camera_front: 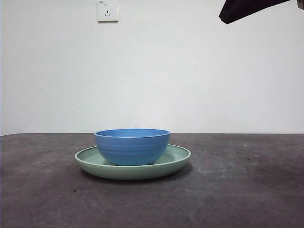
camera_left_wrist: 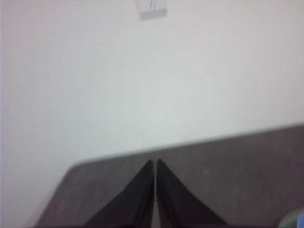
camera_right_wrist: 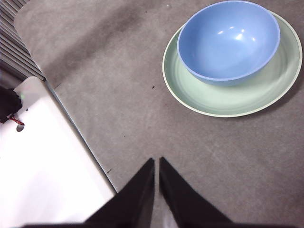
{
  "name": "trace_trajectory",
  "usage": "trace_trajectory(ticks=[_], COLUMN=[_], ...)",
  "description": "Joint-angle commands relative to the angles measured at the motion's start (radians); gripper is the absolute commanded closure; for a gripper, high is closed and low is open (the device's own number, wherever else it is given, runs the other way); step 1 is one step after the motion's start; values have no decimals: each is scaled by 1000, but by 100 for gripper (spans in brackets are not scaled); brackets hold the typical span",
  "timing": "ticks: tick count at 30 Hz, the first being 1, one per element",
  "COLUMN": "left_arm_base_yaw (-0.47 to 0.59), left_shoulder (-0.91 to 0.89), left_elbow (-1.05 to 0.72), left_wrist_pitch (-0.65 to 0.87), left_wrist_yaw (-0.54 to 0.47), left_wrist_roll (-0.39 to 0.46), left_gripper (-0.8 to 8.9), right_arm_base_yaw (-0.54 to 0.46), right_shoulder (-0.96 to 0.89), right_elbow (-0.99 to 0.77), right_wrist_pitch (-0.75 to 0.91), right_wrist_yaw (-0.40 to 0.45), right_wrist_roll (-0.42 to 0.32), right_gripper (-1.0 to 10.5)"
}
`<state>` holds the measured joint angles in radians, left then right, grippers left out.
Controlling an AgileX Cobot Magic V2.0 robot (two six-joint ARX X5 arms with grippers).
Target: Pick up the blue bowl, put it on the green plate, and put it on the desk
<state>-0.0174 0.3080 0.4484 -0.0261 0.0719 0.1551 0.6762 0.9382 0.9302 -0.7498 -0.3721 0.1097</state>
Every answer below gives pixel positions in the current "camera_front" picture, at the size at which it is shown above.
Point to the blue ribbed bowl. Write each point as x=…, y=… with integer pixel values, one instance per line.
x=133, y=149

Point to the white wall power socket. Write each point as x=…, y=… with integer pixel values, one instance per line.
x=107, y=12

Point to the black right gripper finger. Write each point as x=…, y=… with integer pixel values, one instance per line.
x=237, y=10

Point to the pale green round plate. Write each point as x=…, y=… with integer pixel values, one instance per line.
x=133, y=172

